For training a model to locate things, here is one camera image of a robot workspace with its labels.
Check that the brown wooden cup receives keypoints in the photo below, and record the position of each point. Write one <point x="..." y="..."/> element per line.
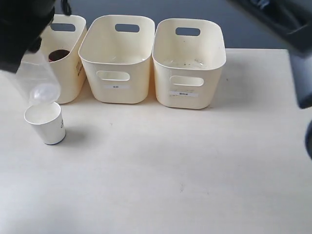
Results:
<point x="57" y="55"/>

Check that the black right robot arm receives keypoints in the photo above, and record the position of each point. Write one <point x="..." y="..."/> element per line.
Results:
<point x="291" y="22"/>

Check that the cream bin left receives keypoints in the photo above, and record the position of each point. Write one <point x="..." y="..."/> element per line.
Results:
<point x="66" y="33"/>

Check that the white paper cup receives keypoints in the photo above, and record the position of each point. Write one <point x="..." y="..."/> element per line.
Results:
<point x="47" y="121"/>

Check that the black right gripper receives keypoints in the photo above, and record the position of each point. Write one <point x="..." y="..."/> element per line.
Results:
<point x="21" y="25"/>

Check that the cream bin middle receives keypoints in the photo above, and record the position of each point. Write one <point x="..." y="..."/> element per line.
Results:
<point x="116" y="56"/>

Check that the cream bin right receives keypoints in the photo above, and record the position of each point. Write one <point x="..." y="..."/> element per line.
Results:
<point x="188" y="56"/>

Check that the cream bin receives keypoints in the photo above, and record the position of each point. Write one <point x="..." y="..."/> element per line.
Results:
<point x="116" y="56"/>
<point x="66" y="33"/>
<point x="188" y="56"/>

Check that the clear plastic bottle white cap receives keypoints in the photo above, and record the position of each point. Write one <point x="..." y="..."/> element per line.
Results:
<point x="36" y="79"/>

